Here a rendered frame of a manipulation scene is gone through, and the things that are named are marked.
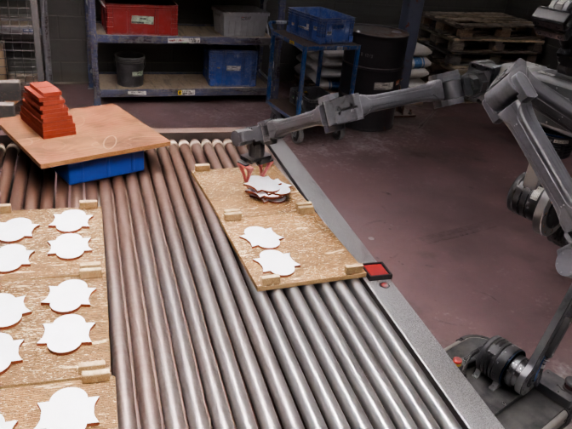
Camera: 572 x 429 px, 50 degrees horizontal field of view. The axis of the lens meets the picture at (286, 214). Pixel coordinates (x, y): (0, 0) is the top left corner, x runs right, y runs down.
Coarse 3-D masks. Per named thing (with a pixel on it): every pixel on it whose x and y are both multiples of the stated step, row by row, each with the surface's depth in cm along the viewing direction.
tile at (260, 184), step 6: (252, 180) 226; (258, 180) 227; (264, 180) 227; (270, 180) 228; (252, 186) 222; (258, 186) 222; (264, 186) 223; (270, 186) 223; (276, 186) 224; (270, 192) 221
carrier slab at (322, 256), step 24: (264, 216) 213; (288, 216) 215; (312, 216) 217; (240, 240) 197; (288, 240) 200; (312, 240) 202; (336, 240) 203; (312, 264) 189; (336, 264) 190; (264, 288) 176
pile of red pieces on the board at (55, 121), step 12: (36, 84) 231; (48, 84) 232; (24, 96) 235; (36, 96) 224; (48, 96) 224; (60, 96) 231; (24, 108) 239; (36, 108) 231; (48, 108) 226; (60, 108) 229; (24, 120) 243; (36, 120) 231; (48, 120) 227; (60, 120) 230; (72, 120) 233; (36, 132) 234; (48, 132) 229; (60, 132) 232; (72, 132) 235
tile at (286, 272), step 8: (264, 256) 188; (272, 256) 189; (280, 256) 189; (288, 256) 190; (264, 264) 185; (272, 264) 185; (280, 264) 185; (288, 264) 186; (296, 264) 186; (264, 272) 181; (272, 272) 181; (280, 272) 181; (288, 272) 182
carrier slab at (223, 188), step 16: (208, 176) 238; (224, 176) 240; (240, 176) 241; (272, 176) 244; (208, 192) 226; (224, 192) 227; (240, 192) 228; (224, 208) 216; (240, 208) 217; (256, 208) 218; (272, 208) 220; (288, 208) 221
